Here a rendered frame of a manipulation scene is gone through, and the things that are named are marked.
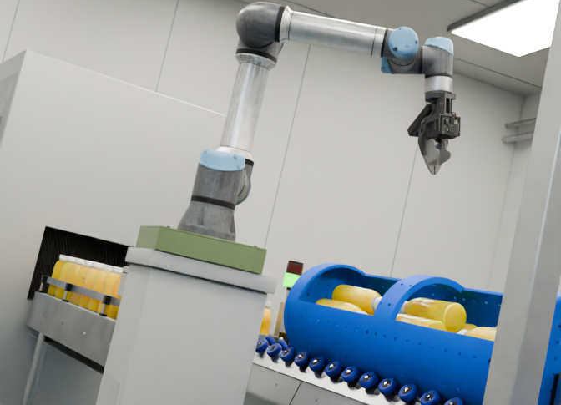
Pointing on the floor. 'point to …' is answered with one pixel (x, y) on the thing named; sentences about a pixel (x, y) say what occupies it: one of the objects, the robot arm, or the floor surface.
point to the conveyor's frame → (67, 336)
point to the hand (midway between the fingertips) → (432, 170)
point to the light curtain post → (533, 256)
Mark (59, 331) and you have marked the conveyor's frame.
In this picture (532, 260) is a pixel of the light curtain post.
